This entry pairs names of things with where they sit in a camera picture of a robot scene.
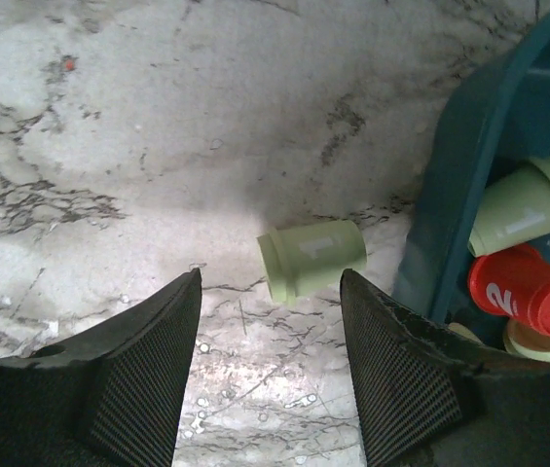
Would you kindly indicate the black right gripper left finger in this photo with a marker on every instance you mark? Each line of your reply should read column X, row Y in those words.
column 108, row 396

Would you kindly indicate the green coffee capsule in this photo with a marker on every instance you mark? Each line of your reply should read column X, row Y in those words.
column 520, row 340
column 513, row 210
column 302, row 260

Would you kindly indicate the red coffee capsule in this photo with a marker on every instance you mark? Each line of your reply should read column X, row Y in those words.
column 514, row 282

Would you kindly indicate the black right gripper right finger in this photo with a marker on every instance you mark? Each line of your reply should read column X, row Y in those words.
column 426, row 396

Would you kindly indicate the teal plastic storage basket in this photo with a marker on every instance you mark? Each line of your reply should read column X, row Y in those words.
column 496, row 118

